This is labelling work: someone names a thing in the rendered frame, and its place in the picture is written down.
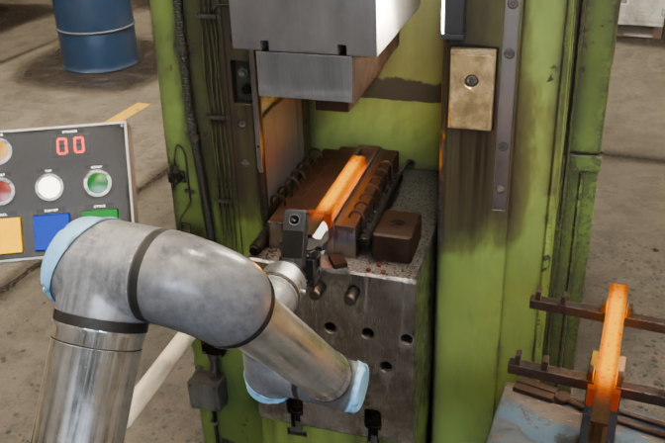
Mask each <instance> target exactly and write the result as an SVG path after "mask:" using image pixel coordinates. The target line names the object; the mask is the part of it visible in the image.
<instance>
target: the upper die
mask: <svg viewBox="0 0 665 443"><path fill-rule="evenodd" d="M399 39H400V31H399V32H398V33H397V35H395V36H394V37H393V38H392V40H391V41H390V42H389V43H388V44H387V45H386V47H385V48H384V49H383V50H382V51H381V53H380V54H379V55H378V56H377V57H368V56H350V55H346V48H345V49H344V50H343V51H342V52H341V53H340V54H339V55H333V54H316V53H299V52H283V51H269V48H268V46H267V47H265V48H264V49H263V50H257V51H256V66H257V80H258V94H259V96H266V97H280V98H293V99H306V100H320V101H333V102H346V103H353V102H354V100H355V99H356V98H357V97H358V95H359V94H360V93H361V92H362V90H363V89H364V88H365V87H366V85H367V84H368V83H369V82H370V80H371V79H372V78H373V77H374V75H375V74H376V73H377V72H378V70H379V69H380V68H381V67H382V65H383V64H384V63H385V62H386V60H387V59H388V58H389V57H390V55H391V54H392V53H393V52H394V50H395V49H396V48H397V47H398V45H399Z"/></svg>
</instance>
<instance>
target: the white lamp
mask: <svg viewBox="0 0 665 443"><path fill-rule="evenodd" d="M59 189H60V185H59V182H58V181H57V180H56V179H55V178H53V177H46V178H44V179H42V181H41V182H40V184H39V191H40V193H41V194H42V195H43V196H44V197H47V198H51V197H54V196H56V195H57V194H58V192H59Z"/></svg>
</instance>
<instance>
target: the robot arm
mask: <svg viewBox="0 0 665 443"><path fill-rule="evenodd" d="M308 228H309V212H308V211H306V210H299V209H287V210H286V211H285V212H284V221H283V233H282V239H281V241H280V246H279V248H280V252H281V255H280V256H279V261H274V262H272V263H269V264H268V265H267V266H266V267H265V268H264V269H263V270H262V269H261V268H260V267H259V266H258V265H257V264H256V263H254V262H253V261H251V260H250V259H248V258H247V257H245V256H243V255H241V254H240V253H237V252H235V251H233V250H231V249H229V248H227V247H225V246H223V245H222V244H219V243H216V242H214V241H211V240H208V239H206V238H203V237H200V236H197V235H194V234H190V233H187V232H183V231H180V230H175V229H166V228H161V227H156V226H151V225H145V224H140V223H134V222H129V221H121V220H119V219H116V218H99V217H82V218H79V219H76V220H74V221H71V222H70V223H68V224H67V225H66V226H65V228H64V229H62V230H60V231H59V232H58V233H57V235H56V236H55V237H54V238H53V240H52V241H51V243H50V244H49V246H48V248H47V251H46V254H45V256H44V259H43V263H42V268H41V284H42V285H43V286H44V287H43V291H44V293H45V294H46V296H47V297H48V298H49V299H50V300H51V301H52V302H54V303H55V306H54V311H53V316H52V322H53V328H52V333H51V338H50V343H49V348H48V353H47V361H46V366H45V371H44V376H43V381H42V386H41V391H40V396H39V401H38V406H37V411H36V416H35V421H34V426H33V431H32V436H31V441H30V443H124V442H125V437H126V431H127V426H128V421H129V416H130V411H131V405H132V400H133V395H134V390H135V384H136V379H137V374H138V369H139V364H140V358H141V354H142V349H143V339H144V337H145V336H146V335H147V330H148V325H149V324H156V325H160V326H163V327H167V328H170V329H173V330H176V331H178V332H181V333H184V334H187V335H190V336H192V337H195V338H197V339H199V340H201V341H204V342H206V343H207V344H209V345H211V346H214V347H216V348H220V349H236V348H237V349H239V350H241V351H242V357H243V366H244V371H243V377H244V380H245V383H246V388H247V391H248V393H249V394H250V395H251V396H252V397H253V398H254V399H256V400H258V401H260V402H263V403H279V402H282V401H285V400H286V399H288V398H291V399H299V400H303V401H307V402H311V403H315V404H319V405H323V406H327V407H331V408H335V409H339V410H343V412H352V413H356V412H358V411H359V410H360V408H361V406H362V404H363V402H364V399H365V395H366V391H367V387H368V381H369V368H368V366H367V364H365V363H362V362H360V361H359V360H357V361H353V360H349V359H346V358H345V357H344V356H343V355H342V354H340V353H339V352H337V351H335V350H334V349H333V348H332V347H331V346H330V345H328V344H327V343H326V342H325V341H324V340H323V339H322V338H321V337H320V336H319V335H318V334H317V333H316V332H315V331H314V330H313V329H311V328H310V327H309V326H308V325H307V324H306V323H305V322H304V321H302V320H301V319H300V318H298V317H297V316H296V315H295V314H294V313H293V312H294V311H295V309H296V307H297V305H298V303H299V302H300V301H301V299H302V297H303V296H304V295H305V294H306V289H307V287H315V285H316V284H317V282H318V280H319V279H320V277H321V275H322V263H321V257H319V256H318V255H319V251H320V252H321V254H322V255H323V254H324V253H325V249H326V248H327V247H328V244H329V235H328V226H327V225H326V223H325V222H324V221H323V222H322V223H321V225H320V226H319V228H318V229H317V231H316V232H315V234H314V235H313V237H311V238H308ZM318 271H319V276H318V278H317V280H316V275H317V273H318ZM311 282H312V284H311Z"/></svg>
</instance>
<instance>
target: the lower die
mask: <svg viewBox="0 0 665 443"><path fill-rule="evenodd" d="M361 147H362V148H373V149H374V151H373V152H372V154H371V155H370V157H369V158H368V160H367V161H366V163H365V165H364V166H363V168H362V169H361V171H360V172H359V174H358V176H357V177H356V179H355V180H354V182H353V183H352V185H351V187H350V188H349V190H348V191H347V193H346V194H345V196H344V197H343V199H342V201H341V202H340V204H339V205H338V207H337V208H336V210H335V212H334V213H333V215H332V227H331V228H328V235H329V244H328V247H327V248H326V249H325V253H324V254H335V253H342V255H343V256H346V257H354V258H356V256H357V254H358V252H359V250H360V249H361V247H362V246H360V245H359V243H358V237H359V235H360V233H361V230H362V216H361V214H359V213H353V214H352V215H351V218H349V217H348V214H349V212H351V211H353V210H359V211H361V212H363V213H364V215H365V224H366V223H367V221H366V220H367V219H368V211H367V207H366V206H365V205H364V204H358V205H357V206H356V209H354V208H353V206H354V204H355V203H356V202H358V201H364V202H366V203H368V204H369V206H370V216H371V214H372V210H373V200H372V198H371V196H369V195H363V196H362V200H359V196H360V194H361V193H363V192H369V193H371V194H373V195H374V197H375V207H376V205H377V204H376V202H377V201H378V194H377V189H376V188H375V187H373V186H369V187H368V188H367V191H364V187H365V186H366V185H367V184H370V183H369V179H370V178H371V177H372V176H374V171H375V169H377V168H380V167H378V164H379V162H380V161H382V160H389V161H390V162H392V164H393V166H394V173H398V171H399V151H397V150H386V149H380V146H373V145H362V144H361V145H359V146H358V148H356V147H345V146H341V147H340V148H339V149H328V148H325V149H324V150H323V151H322V154H323V157H322V158H320V156H318V158H317V165H316V166H315V162H314V163H313V164H312V165H311V168H312V173H311V174H309V169H308V171H307V172H306V173H305V176H306V179H305V180H303V177H302V178H301V180H300V181H299V186H300V189H298V190H297V185H296V186H295V187H294V189H293V190H292V191H293V196H292V197H290V194H289V195H288V196H287V198H286V204H287V206H285V207H284V203H282V204H281V205H280V207H279V208H278V209H277V210H276V212H275V213H274V214H273V216H272V217H271V218H270V219H269V221H268V233H269V246H270V247H276V248H279V246H280V241H281V239H282V233H283V221H284V212H285V211H286V210H287V209H299V210H306V211H309V210H315V209H316V208H317V206H318V205H319V203H320V202H321V201H322V199H323V198H324V196H325V195H326V193H327V192H328V190H329V189H330V187H331V186H332V184H333V183H334V181H335V180H336V178H337V177H338V175H339V174H340V172H341V171H342V169H343V168H344V166H345V165H346V164H347V162H348V161H349V159H350V158H351V156H352V155H357V153H358V152H359V151H360V149H361ZM381 167H382V168H385V169H386V170H388V172H389V181H390V177H391V166H390V164H388V163H382V164H381ZM376 175H378V176H381V177H382V178H383V179H384V181H385V188H386V184H387V174H386V172H385V171H383V170H379V171H377V173H376ZM372 184H376V185H377V186H378V187H379V188H380V197H381V193H382V181H381V180H380V179H378V178H374V179H373V180H372Z"/></svg>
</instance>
